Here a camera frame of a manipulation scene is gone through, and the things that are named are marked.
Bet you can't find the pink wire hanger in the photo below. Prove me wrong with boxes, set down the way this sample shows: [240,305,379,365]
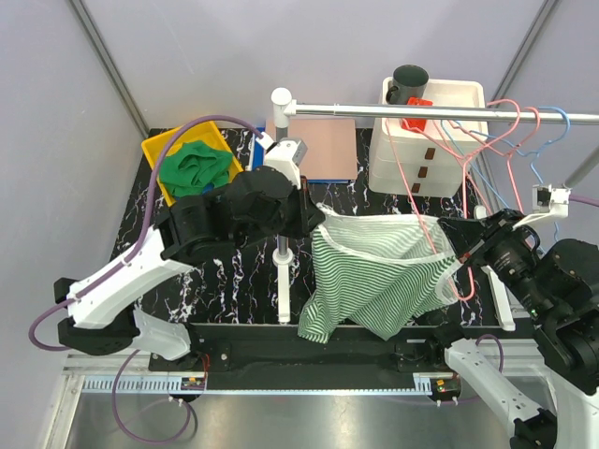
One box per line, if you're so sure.
[389,99,540,302]
[439,106,543,216]

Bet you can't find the white grey rack post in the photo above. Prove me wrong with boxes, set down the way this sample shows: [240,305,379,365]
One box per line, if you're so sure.
[270,87,292,263]

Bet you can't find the dark grey mug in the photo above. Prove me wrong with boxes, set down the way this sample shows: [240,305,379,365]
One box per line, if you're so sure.
[386,65,430,105]

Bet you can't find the light blue wire hanger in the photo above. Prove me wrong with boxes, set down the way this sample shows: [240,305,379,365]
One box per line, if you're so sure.
[448,107,571,242]

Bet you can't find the green white striped tank top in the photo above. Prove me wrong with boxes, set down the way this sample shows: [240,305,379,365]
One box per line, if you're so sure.
[298,204,460,344]

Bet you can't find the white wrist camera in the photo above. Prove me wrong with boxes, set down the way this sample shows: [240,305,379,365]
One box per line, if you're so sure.
[263,138,308,190]
[513,184,571,229]

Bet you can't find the metal clothes rail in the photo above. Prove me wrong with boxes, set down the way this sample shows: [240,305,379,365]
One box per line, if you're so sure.
[284,100,598,125]

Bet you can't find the blue framed pink board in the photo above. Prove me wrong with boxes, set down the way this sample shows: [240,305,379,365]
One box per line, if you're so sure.
[250,119,357,184]

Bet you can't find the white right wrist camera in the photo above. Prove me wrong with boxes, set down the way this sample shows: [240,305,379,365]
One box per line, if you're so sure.
[513,184,571,229]

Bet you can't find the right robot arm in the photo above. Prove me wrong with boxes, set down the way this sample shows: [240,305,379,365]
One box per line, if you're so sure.
[424,210,598,448]

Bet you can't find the white rack foot bar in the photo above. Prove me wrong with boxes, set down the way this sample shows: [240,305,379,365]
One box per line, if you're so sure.
[272,249,294,325]

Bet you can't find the yellow plastic bin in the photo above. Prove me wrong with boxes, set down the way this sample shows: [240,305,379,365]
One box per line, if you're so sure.
[156,122,243,206]

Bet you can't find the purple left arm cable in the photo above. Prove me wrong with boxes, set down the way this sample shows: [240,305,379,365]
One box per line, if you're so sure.
[28,113,272,352]

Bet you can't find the purple floor cable loop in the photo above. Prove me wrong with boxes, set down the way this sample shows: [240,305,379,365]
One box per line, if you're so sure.
[110,350,199,443]

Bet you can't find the blue tank top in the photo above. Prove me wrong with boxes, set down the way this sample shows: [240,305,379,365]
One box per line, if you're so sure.
[202,184,216,195]

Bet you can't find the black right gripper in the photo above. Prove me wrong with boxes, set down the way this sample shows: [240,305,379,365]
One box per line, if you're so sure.
[437,204,555,317]

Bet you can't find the red plastic block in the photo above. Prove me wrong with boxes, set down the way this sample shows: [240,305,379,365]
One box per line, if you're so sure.
[401,96,433,133]

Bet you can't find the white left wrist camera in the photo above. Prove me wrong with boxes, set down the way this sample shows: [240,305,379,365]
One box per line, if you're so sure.
[263,138,308,190]

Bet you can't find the white drawer unit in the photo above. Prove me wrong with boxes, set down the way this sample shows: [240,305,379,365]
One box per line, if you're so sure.
[367,77,490,196]

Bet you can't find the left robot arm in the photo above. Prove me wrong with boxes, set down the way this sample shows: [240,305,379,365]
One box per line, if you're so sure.
[56,167,325,370]

